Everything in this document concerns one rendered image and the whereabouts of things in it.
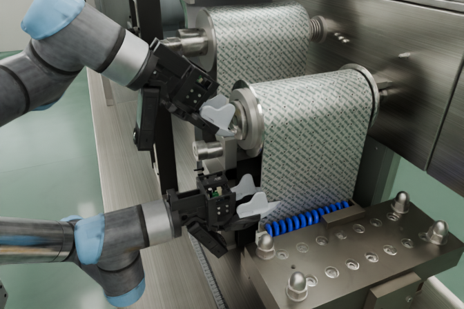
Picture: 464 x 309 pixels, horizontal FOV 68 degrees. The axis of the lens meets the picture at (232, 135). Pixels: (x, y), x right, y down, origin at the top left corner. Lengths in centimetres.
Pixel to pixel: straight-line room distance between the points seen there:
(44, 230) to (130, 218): 16
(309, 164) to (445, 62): 30
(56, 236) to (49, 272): 150
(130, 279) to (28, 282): 155
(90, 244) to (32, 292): 156
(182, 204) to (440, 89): 50
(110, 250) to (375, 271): 46
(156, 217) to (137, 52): 27
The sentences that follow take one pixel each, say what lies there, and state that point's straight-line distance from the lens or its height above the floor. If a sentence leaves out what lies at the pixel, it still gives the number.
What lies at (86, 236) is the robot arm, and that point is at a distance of 61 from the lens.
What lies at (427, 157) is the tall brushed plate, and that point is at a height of 117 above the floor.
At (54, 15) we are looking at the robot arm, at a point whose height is 146.
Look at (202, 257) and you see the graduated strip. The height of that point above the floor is 90.
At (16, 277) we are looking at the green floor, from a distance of 226.
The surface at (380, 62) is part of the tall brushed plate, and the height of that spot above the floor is 131.
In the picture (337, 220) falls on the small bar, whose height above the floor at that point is 105.
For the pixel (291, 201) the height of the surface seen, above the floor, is 107.
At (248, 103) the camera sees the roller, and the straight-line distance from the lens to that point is 60.
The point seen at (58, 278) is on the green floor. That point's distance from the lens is 216.
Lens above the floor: 155
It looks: 30 degrees down
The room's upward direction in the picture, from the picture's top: straight up
